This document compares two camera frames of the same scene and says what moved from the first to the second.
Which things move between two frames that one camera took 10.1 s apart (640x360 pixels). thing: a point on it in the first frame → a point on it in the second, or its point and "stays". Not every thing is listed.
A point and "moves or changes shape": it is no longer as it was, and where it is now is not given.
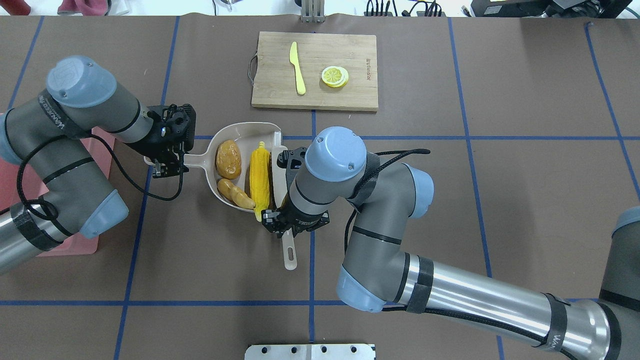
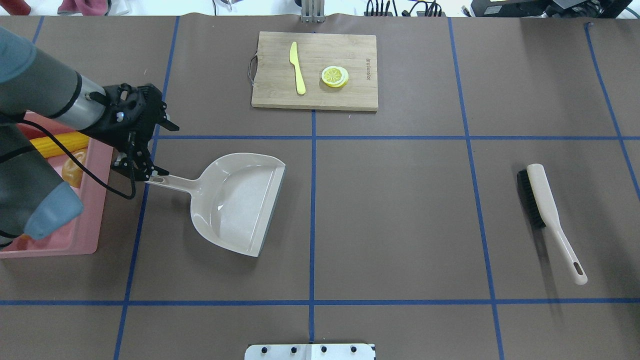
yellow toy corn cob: x=259 y=168 moves or changes shape
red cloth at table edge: x=84 y=7 stays
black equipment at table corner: x=605 y=9 stays
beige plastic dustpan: x=247 y=136 → x=233 y=198
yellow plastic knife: x=293 y=59 stays
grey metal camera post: x=313 y=11 stays
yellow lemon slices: x=334 y=76 stays
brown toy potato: x=228 y=159 moves or changes shape
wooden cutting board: x=275 y=83 stays
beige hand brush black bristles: x=289 y=253 → x=536 y=196
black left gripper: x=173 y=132 → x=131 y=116
